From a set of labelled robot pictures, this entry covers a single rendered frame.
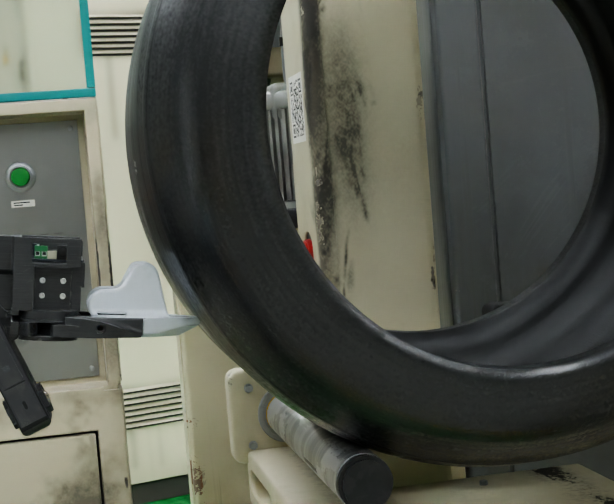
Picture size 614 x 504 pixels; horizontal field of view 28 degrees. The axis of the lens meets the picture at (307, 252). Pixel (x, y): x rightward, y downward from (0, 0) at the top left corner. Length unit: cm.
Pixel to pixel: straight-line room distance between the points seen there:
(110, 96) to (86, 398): 312
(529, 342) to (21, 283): 53
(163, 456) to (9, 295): 380
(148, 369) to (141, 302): 372
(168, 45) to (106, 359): 75
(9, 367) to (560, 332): 56
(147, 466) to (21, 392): 378
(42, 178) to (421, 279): 55
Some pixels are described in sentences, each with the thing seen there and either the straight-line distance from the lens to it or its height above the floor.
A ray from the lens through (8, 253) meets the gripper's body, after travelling 101.
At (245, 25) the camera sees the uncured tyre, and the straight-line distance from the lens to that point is 93.
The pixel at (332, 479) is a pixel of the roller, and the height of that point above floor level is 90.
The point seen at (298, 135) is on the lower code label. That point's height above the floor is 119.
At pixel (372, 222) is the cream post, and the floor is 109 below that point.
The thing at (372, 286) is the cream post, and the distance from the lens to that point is 135.
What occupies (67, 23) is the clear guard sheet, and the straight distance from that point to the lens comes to 166.
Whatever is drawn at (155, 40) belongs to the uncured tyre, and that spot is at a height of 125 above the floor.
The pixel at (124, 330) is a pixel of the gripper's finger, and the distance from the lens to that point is 100.
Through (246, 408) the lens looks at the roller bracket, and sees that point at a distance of 131.
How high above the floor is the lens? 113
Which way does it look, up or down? 3 degrees down
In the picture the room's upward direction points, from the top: 5 degrees counter-clockwise
